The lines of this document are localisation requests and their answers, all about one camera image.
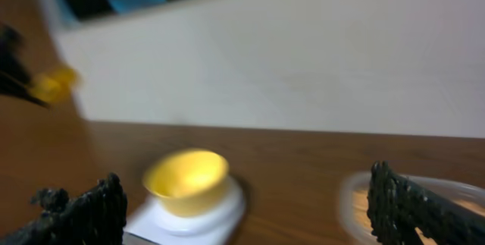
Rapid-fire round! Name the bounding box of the white digital kitchen scale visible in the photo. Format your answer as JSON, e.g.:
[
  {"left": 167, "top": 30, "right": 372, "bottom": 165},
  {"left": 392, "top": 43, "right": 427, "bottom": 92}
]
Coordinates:
[{"left": 123, "top": 177, "right": 246, "bottom": 245}]

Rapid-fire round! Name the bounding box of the yellow bowl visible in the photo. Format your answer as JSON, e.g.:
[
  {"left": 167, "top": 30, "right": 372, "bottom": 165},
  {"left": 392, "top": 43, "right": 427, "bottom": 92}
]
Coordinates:
[{"left": 142, "top": 149, "right": 230, "bottom": 217}]

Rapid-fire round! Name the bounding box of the yellow scoop cup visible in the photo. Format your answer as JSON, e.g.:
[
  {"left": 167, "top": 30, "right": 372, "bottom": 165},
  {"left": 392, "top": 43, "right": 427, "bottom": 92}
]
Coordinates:
[{"left": 27, "top": 65, "right": 80, "bottom": 104}]

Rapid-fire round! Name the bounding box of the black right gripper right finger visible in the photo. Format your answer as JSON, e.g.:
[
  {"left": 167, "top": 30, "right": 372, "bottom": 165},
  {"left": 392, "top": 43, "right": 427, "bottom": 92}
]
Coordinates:
[{"left": 367, "top": 161, "right": 484, "bottom": 245}]

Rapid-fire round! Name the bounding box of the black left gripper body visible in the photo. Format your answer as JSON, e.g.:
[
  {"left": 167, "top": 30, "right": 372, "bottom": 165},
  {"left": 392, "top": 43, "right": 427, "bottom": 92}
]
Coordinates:
[{"left": 1, "top": 24, "right": 49, "bottom": 107}]

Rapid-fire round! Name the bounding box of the clear plastic container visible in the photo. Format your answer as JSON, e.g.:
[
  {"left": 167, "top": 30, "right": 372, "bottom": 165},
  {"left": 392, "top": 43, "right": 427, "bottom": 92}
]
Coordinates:
[{"left": 339, "top": 172, "right": 484, "bottom": 245}]

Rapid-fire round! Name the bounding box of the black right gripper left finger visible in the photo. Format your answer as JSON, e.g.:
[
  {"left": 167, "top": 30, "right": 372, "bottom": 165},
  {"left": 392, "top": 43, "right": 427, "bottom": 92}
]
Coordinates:
[{"left": 1, "top": 173, "right": 127, "bottom": 245}]

